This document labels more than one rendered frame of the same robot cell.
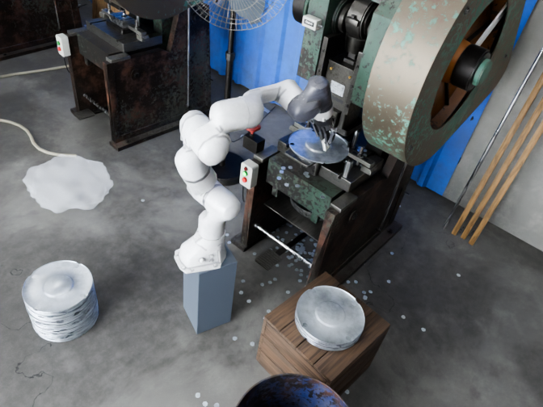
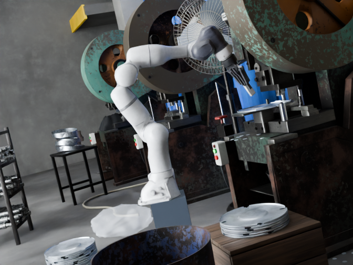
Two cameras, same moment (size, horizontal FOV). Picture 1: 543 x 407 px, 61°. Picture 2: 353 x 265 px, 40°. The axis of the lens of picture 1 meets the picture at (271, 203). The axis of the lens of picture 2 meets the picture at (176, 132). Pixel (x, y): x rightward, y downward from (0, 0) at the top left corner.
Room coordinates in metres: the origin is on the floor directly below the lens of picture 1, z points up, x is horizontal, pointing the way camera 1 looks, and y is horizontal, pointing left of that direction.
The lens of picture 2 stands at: (-0.61, -1.25, 1.00)
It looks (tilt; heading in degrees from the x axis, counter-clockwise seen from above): 6 degrees down; 34
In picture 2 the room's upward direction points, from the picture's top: 12 degrees counter-clockwise
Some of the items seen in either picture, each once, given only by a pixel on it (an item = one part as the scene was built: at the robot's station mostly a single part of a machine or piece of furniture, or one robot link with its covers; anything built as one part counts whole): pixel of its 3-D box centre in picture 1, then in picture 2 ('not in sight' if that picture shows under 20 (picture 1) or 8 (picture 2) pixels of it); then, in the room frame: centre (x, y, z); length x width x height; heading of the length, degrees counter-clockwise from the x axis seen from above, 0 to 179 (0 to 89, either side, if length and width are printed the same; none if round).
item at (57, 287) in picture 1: (58, 285); (69, 246); (1.21, 0.88, 0.23); 0.29 x 0.29 x 0.01
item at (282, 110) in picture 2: (347, 167); (282, 111); (1.74, -0.32, 0.75); 0.03 x 0.03 x 0.10; 55
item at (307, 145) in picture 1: (318, 144); (263, 106); (1.84, -0.17, 0.78); 0.29 x 0.29 x 0.01
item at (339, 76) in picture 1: (341, 91); (268, 57); (1.91, -0.22, 1.04); 0.17 x 0.15 x 0.30; 145
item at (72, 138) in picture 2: not in sight; (75, 163); (3.08, 2.65, 0.40); 0.45 x 0.40 x 0.79; 67
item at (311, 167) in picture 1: (309, 160); (258, 120); (1.80, -0.15, 0.72); 0.25 x 0.14 x 0.14; 145
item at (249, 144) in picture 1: (253, 151); (227, 139); (1.94, 0.14, 0.62); 0.10 x 0.06 x 0.20; 55
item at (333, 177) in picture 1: (330, 153); (287, 121); (1.94, -0.25, 0.68); 0.45 x 0.30 x 0.06; 55
